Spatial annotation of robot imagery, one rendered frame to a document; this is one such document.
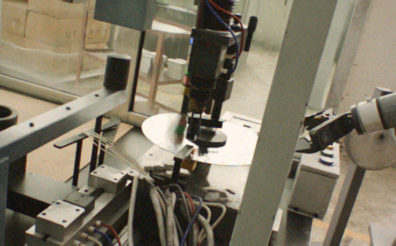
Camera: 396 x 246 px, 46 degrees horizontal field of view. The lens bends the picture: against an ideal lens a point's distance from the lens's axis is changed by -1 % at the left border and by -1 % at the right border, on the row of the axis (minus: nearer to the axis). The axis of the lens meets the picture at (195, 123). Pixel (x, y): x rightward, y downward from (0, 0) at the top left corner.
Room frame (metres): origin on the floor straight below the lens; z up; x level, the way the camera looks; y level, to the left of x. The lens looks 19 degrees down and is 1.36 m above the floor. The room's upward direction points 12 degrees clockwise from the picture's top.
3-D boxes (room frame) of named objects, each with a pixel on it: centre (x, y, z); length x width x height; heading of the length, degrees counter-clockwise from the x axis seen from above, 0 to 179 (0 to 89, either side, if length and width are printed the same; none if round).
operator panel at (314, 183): (1.33, -0.39, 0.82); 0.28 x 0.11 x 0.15; 167
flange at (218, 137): (1.12, -0.03, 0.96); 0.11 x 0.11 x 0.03
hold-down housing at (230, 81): (1.05, -0.04, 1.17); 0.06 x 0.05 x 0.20; 158
